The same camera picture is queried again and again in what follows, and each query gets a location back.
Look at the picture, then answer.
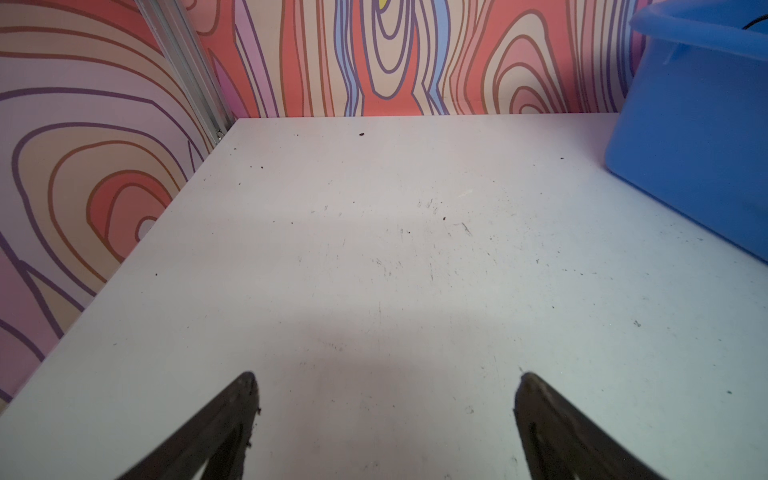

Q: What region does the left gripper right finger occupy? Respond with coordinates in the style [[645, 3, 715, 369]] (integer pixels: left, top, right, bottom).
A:
[[514, 372, 661, 480]]

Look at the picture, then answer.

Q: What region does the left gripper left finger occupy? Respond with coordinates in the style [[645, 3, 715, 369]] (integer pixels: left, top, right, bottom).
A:
[[121, 371, 260, 479]]

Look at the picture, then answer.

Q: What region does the blue plastic storage box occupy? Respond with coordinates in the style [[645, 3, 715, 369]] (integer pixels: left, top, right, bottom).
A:
[[605, 1, 767, 258]]

